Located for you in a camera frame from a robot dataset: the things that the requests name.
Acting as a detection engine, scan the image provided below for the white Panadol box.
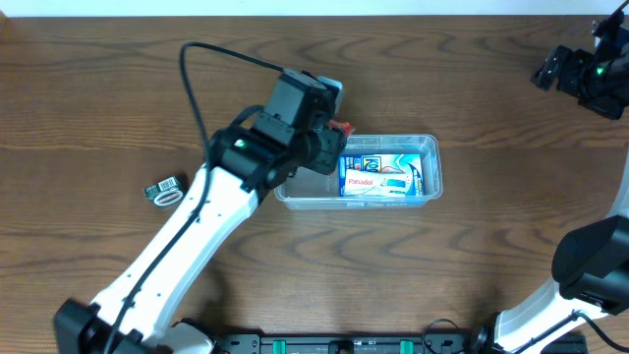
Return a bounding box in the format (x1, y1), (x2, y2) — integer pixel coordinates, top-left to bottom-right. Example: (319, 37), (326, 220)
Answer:
(341, 169), (418, 197)

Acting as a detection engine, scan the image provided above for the blue Kool Fever box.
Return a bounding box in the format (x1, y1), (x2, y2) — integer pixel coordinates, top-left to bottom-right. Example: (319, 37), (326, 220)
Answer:
(338, 153), (424, 197)

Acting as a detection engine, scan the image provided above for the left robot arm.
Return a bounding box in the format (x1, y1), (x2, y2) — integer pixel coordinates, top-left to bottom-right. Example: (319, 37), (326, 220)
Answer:
(53, 69), (348, 353)

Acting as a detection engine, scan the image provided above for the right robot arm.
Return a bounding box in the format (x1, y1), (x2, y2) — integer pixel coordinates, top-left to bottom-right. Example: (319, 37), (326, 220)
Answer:
(471, 12), (628, 353)

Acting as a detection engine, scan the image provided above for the clear plastic container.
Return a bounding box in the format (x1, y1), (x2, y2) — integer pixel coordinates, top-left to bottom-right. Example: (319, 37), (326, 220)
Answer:
(274, 134), (443, 210)

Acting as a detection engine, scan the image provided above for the small green black box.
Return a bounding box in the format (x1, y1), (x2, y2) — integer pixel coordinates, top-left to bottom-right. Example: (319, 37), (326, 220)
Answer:
(143, 175), (186, 207)

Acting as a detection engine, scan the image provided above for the left black cable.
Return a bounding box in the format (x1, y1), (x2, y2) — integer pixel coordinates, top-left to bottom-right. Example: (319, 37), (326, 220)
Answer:
(102, 40), (286, 354)

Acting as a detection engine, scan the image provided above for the black cable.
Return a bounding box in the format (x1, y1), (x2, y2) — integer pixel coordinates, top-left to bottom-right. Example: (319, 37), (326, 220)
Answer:
(102, 40), (286, 354)
(510, 309), (629, 354)

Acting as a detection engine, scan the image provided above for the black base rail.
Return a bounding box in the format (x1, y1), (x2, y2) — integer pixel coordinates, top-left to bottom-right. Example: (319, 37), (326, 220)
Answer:
(212, 331), (471, 354)

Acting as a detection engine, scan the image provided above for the right black cable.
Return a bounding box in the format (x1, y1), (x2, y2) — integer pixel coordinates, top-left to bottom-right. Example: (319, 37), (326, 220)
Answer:
(510, 309), (629, 354)

